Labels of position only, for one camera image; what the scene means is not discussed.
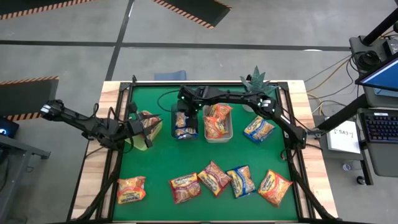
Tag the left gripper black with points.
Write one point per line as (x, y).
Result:
(135, 127)

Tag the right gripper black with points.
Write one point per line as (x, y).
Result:
(191, 95)

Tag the blue Maruchan noodle packet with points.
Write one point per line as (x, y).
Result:
(241, 182)
(180, 119)
(186, 133)
(259, 129)

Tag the red Maruchan noodle packet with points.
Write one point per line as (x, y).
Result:
(156, 130)
(214, 179)
(185, 188)

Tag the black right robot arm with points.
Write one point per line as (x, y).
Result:
(236, 98)

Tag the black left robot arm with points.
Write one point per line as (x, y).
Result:
(77, 121)

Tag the dark green plastic bin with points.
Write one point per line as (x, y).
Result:
(172, 119)

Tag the yellow-green plastic bin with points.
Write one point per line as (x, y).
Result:
(138, 143)

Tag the white plastic bin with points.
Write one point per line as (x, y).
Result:
(228, 130)

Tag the white plant pot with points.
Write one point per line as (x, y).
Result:
(247, 109)

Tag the green snake plant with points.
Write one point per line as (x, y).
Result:
(258, 79)

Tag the green felt mat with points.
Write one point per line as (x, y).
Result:
(149, 208)

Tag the black hazard-striped floor mat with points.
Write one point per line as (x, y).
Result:
(31, 6)
(25, 90)
(199, 9)

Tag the grey metal stand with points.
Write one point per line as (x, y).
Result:
(18, 146)

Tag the black device with blue light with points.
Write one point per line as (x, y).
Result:
(7, 127)

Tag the black diagonal support bar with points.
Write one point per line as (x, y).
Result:
(342, 113)

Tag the white paper sign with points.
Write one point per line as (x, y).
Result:
(343, 140)

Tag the clear plastic bottle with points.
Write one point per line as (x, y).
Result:
(347, 166)

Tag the black caster wheel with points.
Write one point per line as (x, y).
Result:
(360, 180)

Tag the black keyboard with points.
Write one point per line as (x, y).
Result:
(381, 127)

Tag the computer monitor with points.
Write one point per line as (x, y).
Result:
(382, 77)

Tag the grey computer cart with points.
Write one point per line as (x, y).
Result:
(385, 161)

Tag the black round pole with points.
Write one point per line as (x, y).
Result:
(379, 29)

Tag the black aluminium table frame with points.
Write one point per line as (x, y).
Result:
(124, 86)

